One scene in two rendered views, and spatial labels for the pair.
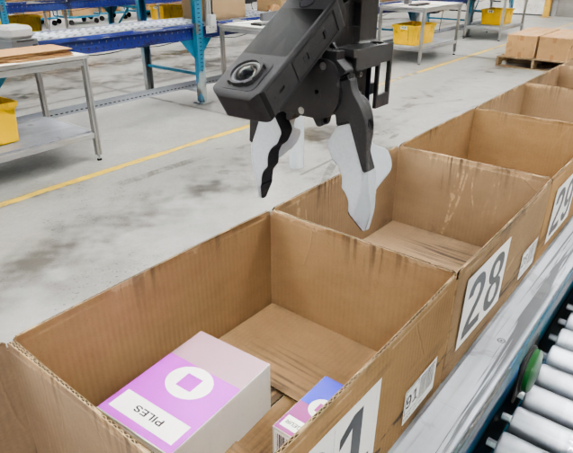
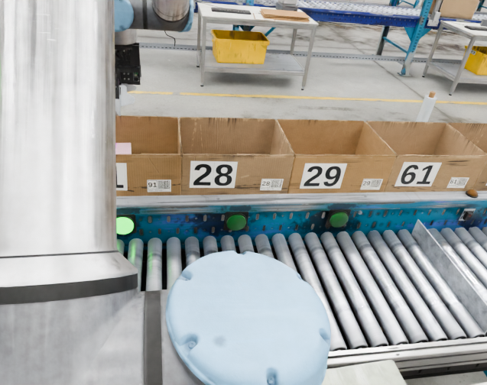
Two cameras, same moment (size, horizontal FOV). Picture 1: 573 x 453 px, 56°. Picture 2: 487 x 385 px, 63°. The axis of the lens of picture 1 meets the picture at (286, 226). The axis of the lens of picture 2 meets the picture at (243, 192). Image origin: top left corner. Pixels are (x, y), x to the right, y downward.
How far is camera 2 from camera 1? 1.15 m
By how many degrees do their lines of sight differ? 33
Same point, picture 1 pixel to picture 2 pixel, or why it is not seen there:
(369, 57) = (126, 69)
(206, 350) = (124, 147)
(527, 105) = (443, 137)
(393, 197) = (271, 143)
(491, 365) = (201, 200)
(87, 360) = not seen: hidden behind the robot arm
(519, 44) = not seen: outside the picture
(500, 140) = (367, 143)
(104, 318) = not seen: hidden behind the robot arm
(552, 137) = (381, 151)
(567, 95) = (460, 140)
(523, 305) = (248, 197)
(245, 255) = (163, 128)
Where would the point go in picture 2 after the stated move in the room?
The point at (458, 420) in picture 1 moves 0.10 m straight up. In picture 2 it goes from (165, 202) to (165, 177)
